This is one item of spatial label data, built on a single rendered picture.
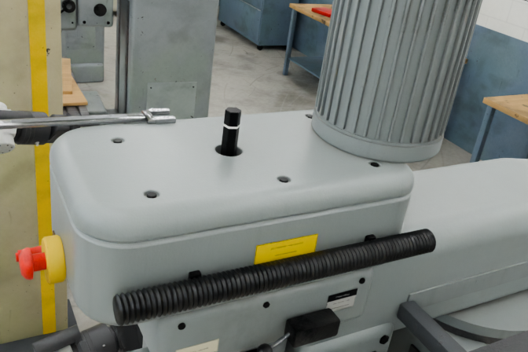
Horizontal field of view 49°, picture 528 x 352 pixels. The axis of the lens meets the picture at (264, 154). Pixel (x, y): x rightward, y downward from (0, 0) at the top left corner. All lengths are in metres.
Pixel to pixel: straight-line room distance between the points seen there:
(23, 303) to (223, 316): 2.35
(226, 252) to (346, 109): 0.27
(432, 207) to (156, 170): 0.51
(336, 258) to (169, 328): 0.23
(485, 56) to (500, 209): 4.91
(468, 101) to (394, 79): 5.33
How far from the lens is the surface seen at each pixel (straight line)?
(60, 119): 0.83
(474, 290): 1.12
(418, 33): 0.78
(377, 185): 0.79
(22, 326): 3.17
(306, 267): 0.74
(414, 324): 0.99
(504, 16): 5.87
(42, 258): 0.78
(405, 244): 0.83
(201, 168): 0.73
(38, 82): 2.52
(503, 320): 1.18
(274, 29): 8.26
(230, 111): 0.76
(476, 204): 1.09
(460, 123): 6.21
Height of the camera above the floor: 2.23
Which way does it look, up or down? 26 degrees down
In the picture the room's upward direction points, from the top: 8 degrees clockwise
